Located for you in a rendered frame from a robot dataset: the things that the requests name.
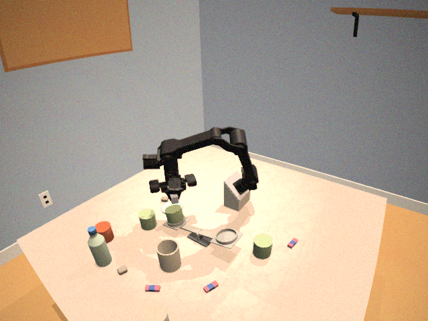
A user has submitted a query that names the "orange cylinder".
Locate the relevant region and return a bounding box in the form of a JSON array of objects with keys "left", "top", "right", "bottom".
[{"left": 95, "top": 221, "right": 114, "bottom": 243}]

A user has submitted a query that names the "beige cup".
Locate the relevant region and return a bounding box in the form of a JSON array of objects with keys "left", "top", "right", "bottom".
[{"left": 142, "top": 303, "right": 169, "bottom": 321}]

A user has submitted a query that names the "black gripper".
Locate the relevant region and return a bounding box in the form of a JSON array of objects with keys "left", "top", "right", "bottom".
[{"left": 149, "top": 168, "right": 197, "bottom": 201}]

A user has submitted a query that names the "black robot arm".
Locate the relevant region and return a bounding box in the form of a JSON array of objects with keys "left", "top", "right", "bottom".
[{"left": 142, "top": 126, "right": 259, "bottom": 195}]

